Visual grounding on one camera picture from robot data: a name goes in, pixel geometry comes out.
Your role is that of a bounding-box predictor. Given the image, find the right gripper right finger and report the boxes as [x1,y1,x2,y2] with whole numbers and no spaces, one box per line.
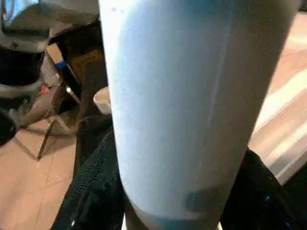
[220,148,307,230]

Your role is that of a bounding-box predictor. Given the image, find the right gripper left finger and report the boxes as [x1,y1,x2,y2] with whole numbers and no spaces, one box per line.
[51,130,128,230]

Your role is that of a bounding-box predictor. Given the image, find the white plastic table top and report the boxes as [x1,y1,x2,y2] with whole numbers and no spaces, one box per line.
[93,11,307,186]

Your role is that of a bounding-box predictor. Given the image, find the white plastic table leg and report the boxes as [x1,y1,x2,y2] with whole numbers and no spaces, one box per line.
[97,0,300,230]

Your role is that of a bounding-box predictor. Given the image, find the cardboard piece with blue tape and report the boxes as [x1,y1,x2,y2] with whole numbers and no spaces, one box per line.
[45,44,82,103]

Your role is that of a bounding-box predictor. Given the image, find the grey bulky object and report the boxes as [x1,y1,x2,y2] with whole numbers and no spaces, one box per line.
[0,0,103,52]

